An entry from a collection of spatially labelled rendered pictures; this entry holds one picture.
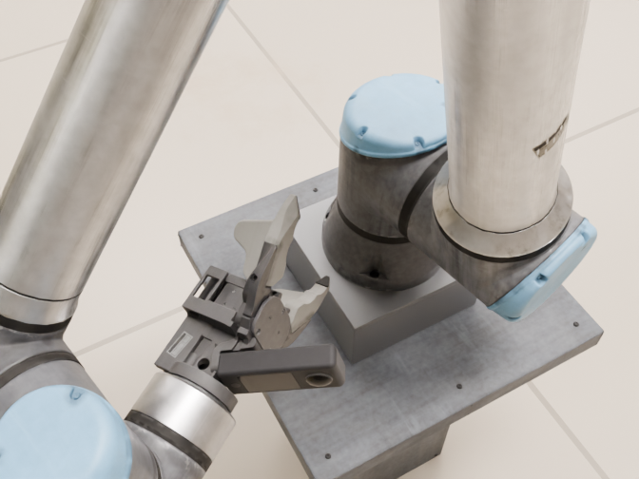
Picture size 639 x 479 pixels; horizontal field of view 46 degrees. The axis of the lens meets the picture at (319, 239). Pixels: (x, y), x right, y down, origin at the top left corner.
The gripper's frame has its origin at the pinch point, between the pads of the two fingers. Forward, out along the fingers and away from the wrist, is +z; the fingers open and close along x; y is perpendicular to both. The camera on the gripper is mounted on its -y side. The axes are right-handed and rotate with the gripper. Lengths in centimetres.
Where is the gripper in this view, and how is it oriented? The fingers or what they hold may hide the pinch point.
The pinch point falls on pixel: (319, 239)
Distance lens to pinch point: 78.7
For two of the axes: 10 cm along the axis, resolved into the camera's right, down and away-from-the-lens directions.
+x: 2.3, 5.8, 7.8
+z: 4.8, -7.6, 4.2
